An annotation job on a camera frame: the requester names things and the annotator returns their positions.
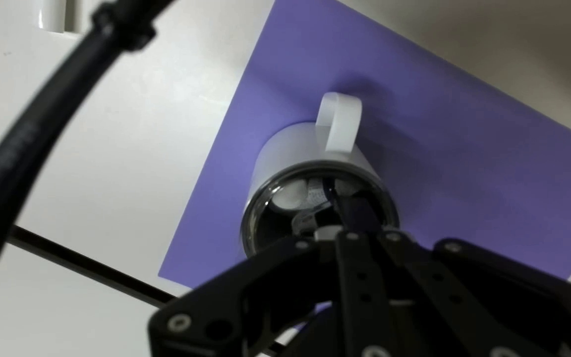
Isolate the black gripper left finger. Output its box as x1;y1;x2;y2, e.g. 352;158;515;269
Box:
146;189;425;357

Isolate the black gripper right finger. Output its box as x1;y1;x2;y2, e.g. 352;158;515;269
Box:
376;227;571;357

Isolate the white flask with loop handle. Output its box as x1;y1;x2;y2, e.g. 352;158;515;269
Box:
239;92;400;261

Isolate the purple rectangular mat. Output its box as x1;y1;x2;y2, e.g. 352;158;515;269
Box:
156;0;571;290

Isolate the small white tube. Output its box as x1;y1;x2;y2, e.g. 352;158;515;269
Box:
35;0;92;37

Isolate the black cable tie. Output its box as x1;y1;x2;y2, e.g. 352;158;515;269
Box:
88;0;158;52

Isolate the thick black cable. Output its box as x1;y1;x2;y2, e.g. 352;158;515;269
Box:
0;0;174;314

